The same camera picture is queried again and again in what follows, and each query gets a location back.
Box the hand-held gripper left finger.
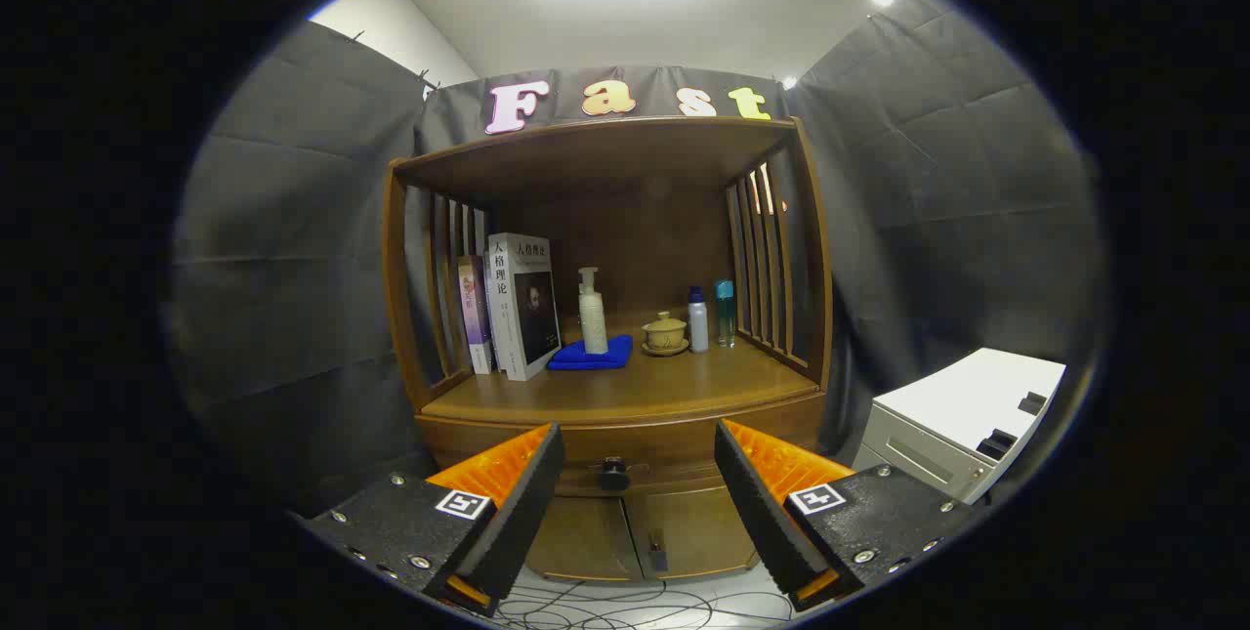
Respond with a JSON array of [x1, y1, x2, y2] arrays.
[[290, 422, 565, 617]]

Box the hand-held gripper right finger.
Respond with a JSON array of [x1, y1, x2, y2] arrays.
[[715, 420, 978, 611]]

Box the brown wooden drawer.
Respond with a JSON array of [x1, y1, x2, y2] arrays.
[[420, 394, 826, 499]]

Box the wooden cabinet door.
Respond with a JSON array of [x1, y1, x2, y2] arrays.
[[524, 493, 646, 584], [625, 485, 763, 580]]

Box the brown wooden countertop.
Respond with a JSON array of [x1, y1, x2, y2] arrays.
[[420, 313, 821, 426]]

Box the white grey metal cabinet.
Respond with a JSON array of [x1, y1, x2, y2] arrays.
[[852, 348, 1067, 506]]

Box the brown wooden cabinet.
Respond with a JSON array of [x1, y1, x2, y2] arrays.
[[381, 115, 834, 584]]

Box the blue folded cloth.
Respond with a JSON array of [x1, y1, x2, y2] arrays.
[[547, 334, 634, 372]]

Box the white pump bottle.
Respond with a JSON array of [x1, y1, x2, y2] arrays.
[[577, 267, 609, 356]]

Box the yellow lidded tea cup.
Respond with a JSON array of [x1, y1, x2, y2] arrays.
[[641, 311, 690, 357]]

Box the white book with portrait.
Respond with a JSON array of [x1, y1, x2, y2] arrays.
[[485, 232, 563, 382]]

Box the purple book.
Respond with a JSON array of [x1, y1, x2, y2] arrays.
[[456, 255, 494, 375]]

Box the black floor cables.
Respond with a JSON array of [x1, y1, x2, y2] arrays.
[[493, 579, 797, 630]]

